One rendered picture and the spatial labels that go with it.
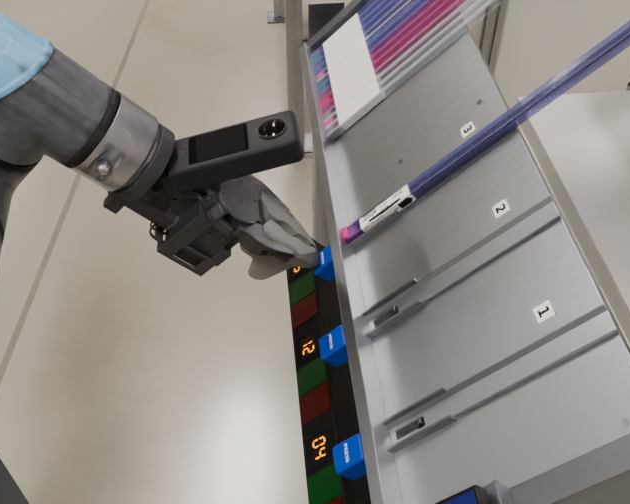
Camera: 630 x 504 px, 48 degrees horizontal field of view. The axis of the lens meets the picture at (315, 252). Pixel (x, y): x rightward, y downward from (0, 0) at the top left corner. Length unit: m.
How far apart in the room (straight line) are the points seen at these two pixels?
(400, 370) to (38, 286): 1.26
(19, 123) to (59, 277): 1.18
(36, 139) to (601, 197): 0.68
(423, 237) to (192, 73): 1.78
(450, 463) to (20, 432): 1.10
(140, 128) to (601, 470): 0.41
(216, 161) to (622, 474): 0.38
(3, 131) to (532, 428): 0.43
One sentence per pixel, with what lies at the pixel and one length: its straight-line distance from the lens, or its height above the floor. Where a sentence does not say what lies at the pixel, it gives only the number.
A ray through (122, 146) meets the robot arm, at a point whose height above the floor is 0.87.
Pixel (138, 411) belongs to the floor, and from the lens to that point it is 1.47.
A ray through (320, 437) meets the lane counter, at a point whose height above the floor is 0.66.
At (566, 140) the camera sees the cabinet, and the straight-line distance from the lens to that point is 1.06.
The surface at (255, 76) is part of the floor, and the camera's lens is 2.32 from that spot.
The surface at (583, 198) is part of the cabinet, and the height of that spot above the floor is 0.62.
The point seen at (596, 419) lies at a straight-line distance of 0.49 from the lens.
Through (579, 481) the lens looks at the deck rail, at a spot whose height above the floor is 0.82.
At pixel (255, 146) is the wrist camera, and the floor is 0.86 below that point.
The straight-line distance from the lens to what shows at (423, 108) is 0.75.
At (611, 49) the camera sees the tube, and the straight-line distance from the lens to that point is 0.64.
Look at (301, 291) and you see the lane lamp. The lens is 0.74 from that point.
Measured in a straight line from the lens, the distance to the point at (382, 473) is 0.55.
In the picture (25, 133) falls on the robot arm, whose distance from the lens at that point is 0.59.
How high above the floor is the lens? 1.22
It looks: 46 degrees down
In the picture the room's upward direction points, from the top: straight up
